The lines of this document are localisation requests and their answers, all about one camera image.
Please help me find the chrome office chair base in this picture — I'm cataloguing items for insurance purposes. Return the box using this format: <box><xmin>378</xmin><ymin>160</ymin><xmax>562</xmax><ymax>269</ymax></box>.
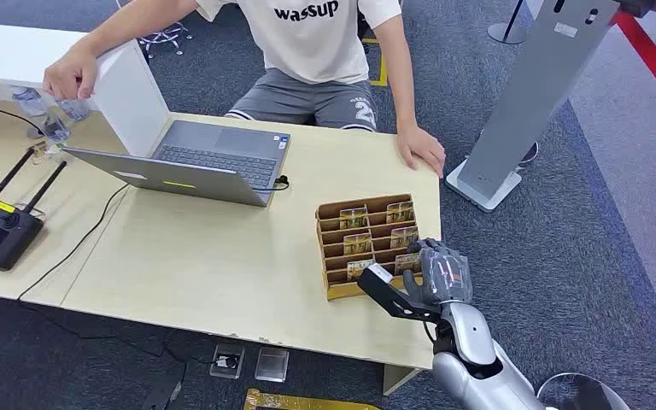
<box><xmin>114</xmin><ymin>0</ymin><xmax>194</xmax><ymax>60</ymax></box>

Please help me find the person's right hand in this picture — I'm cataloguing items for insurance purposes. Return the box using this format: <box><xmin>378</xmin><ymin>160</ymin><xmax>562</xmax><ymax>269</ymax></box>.
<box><xmin>42</xmin><ymin>47</ymin><xmax>101</xmax><ymax>103</ymax></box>

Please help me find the stanchion post with round base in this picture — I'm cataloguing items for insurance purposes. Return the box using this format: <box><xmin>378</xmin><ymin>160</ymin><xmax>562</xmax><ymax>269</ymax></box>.
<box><xmin>487</xmin><ymin>0</ymin><xmax>534</xmax><ymax>46</ymax></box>

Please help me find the cardboard card holder rack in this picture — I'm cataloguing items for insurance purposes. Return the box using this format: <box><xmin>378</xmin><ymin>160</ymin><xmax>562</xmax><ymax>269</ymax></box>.
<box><xmin>314</xmin><ymin>194</ymin><xmax>426</xmax><ymax>302</ymax></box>

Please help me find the red barrier belt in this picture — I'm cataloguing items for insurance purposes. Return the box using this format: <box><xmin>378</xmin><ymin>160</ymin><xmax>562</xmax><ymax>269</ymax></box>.
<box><xmin>611</xmin><ymin>9</ymin><xmax>656</xmax><ymax>125</ymax></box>

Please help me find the gold floor plate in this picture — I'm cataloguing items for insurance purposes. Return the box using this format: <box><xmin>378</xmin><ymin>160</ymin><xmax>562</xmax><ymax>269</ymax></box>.
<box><xmin>242</xmin><ymin>388</ymin><xmax>381</xmax><ymax>410</ymax></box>

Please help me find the clear plastic water bottle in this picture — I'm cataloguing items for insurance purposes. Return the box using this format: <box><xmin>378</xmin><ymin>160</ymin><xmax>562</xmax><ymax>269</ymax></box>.
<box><xmin>56</xmin><ymin>98</ymin><xmax>91</xmax><ymax>123</ymax></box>
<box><xmin>10</xmin><ymin>85</ymin><xmax>72</xmax><ymax>144</ymax></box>

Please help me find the yellow floor tape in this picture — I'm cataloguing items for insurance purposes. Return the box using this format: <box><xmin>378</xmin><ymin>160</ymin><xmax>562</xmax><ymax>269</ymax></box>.
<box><xmin>360</xmin><ymin>37</ymin><xmax>390</xmax><ymax>88</ymax></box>

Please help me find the gold printed card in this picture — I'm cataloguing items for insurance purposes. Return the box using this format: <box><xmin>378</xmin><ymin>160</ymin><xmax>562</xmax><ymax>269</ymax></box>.
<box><xmin>343</xmin><ymin>232</ymin><xmax>372</xmax><ymax>255</ymax></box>
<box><xmin>347</xmin><ymin>259</ymin><xmax>377</xmax><ymax>282</ymax></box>
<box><xmin>394</xmin><ymin>253</ymin><xmax>422</xmax><ymax>276</ymax></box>
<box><xmin>385</xmin><ymin>201</ymin><xmax>416</xmax><ymax>224</ymax></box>
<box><xmin>389</xmin><ymin>226</ymin><xmax>419</xmax><ymax>249</ymax></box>
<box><xmin>339</xmin><ymin>208</ymin><xmax>369</xmax><ymax>231</ymax></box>

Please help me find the person's left hand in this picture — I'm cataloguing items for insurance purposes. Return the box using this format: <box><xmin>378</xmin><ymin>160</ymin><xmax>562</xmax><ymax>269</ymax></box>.
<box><xmin>395</xmin><ymin>123</ymin><xmax>448</xmax><ymax>180</ymax></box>

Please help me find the long black desk cable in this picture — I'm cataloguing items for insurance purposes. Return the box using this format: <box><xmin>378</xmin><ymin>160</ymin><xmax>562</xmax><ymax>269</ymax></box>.
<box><xmin>16</xmin><ymin>184</ymin><xmax>132</xmax><ymax>302</ymax></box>

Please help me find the grey open laptop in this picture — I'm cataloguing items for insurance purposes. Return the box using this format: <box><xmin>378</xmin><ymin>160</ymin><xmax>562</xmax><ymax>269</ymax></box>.
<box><xmin>62</xmin><ymin>120</ymin><xmax>292</xmax><ymax>208</ymax></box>

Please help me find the round black base with rim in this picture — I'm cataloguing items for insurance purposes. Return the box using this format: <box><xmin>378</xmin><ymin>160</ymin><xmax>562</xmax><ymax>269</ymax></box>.
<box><xmin>536</xmin><ymin>372</ymin><xmax>632</xmax><ymax>410</ymax></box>

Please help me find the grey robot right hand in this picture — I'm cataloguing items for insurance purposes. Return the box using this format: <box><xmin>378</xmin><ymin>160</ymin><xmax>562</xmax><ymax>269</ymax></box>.
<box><xmin>401</xmin><ymin>237</ymin><xmax>475</xmax><ymax>308</ymax></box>

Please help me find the black floor cable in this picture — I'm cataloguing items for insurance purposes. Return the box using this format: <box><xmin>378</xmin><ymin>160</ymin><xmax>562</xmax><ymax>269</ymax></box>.
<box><xmin>19</xmin><ymin>301</ymin><xmax>216</xmax><ymax>410</ymax></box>

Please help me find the black laptop plug cable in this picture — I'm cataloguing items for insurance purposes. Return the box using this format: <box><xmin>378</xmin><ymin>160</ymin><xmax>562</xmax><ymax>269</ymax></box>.
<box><xmin>254</xmin><ymin>175</ymin><xmax>290</xmax><ymax>192</ymax></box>

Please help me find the thin black cable with plug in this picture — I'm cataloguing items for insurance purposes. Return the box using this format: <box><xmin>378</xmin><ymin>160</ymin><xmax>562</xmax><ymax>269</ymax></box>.
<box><xmin>0</xmin><ymin>94</ymin><xmax>46</xmax><ymax>137</ymax></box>

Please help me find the floor socket box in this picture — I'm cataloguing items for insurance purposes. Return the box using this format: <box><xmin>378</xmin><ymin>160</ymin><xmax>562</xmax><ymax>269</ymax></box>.
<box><xmin>254</xmin><ymin>346</ymin><xmax>290</xmax><ymax>384</ymax></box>
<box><xmin>209</xmin><ymin>343</ymin><xmax>247</xmax><ymax>380</ymax></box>

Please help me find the grey kiosk stand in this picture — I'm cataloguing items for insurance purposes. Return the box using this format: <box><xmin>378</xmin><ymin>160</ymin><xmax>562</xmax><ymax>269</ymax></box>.
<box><xmin>445</xmin><ymin>0</ymin><xmax>624</xmax><ymax>214</ymax></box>

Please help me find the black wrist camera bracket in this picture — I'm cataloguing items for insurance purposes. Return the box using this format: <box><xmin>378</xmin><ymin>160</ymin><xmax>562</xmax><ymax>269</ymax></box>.
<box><xmin>356</xmin><ymin>262</ymin><xmax>442</xmax><ymax>325</ymax></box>

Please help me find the white desk partition board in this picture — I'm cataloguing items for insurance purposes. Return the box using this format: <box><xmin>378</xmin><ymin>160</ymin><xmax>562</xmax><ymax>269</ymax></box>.
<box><xmin>0</xmin><ymin>22</ymin><xmax>171</xmax><ymax>158</ymax></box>

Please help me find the person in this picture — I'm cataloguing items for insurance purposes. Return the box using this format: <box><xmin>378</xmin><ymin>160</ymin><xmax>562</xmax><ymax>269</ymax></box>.
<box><xmin>42</xmin><ymin>0</ymin><xmax>448</xmax><ymax>180</ymax></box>

